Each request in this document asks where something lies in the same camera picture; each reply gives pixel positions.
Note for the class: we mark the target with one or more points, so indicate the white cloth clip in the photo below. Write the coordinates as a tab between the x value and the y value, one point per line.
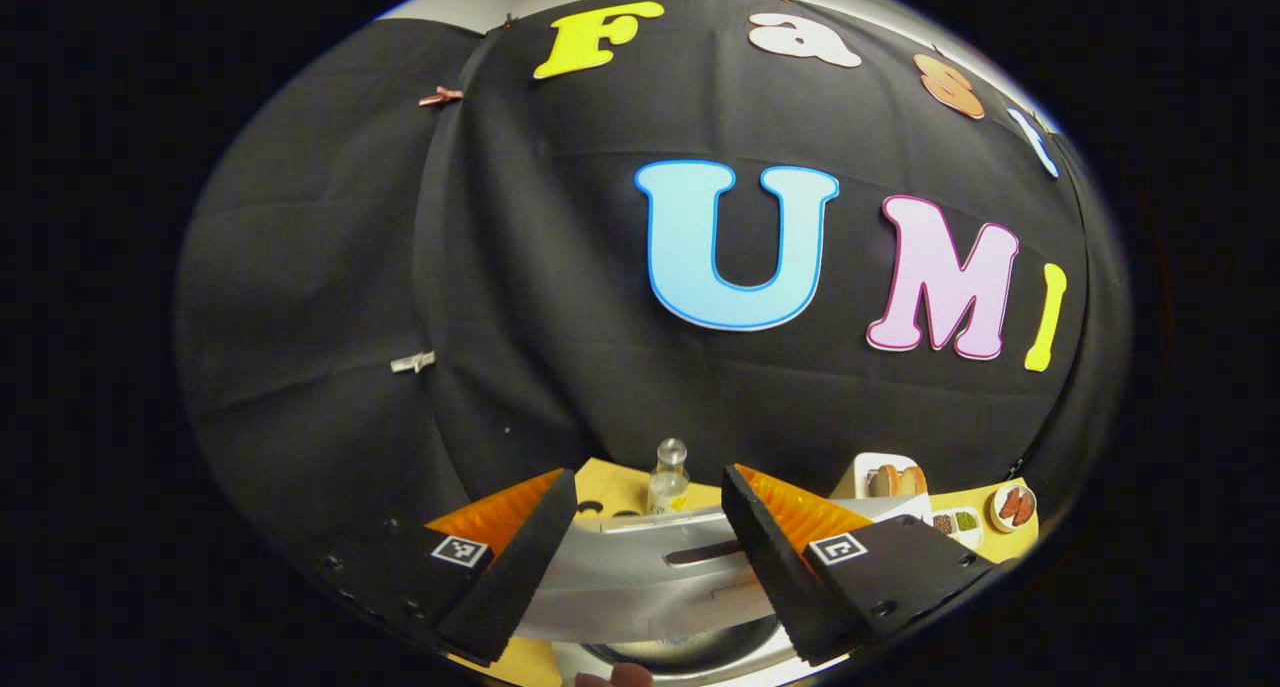
412	362

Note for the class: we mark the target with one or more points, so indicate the white oval plate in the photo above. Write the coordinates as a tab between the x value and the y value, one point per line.
1030	487

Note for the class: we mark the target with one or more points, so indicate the white toaster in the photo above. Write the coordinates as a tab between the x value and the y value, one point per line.
863	465

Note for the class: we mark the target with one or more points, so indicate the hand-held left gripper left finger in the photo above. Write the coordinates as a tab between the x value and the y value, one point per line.
515	572

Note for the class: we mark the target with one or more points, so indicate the red heart-shaped piece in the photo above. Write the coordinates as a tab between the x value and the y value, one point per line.
1009	504
1025	510

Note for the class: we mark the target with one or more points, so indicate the white rice cooker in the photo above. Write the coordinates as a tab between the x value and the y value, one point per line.
640	577

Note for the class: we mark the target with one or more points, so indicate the red cloth clip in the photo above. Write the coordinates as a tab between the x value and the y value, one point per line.
440	96

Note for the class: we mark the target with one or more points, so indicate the toast bread slice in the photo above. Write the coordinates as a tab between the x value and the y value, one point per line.
884	482
912	480

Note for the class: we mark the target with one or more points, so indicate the white divided grain dish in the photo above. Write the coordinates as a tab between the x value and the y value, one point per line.
973	539

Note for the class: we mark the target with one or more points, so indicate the small glass bottle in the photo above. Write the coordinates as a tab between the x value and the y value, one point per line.
668	487

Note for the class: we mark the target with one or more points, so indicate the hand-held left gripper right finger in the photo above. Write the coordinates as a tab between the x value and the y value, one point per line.
775	577

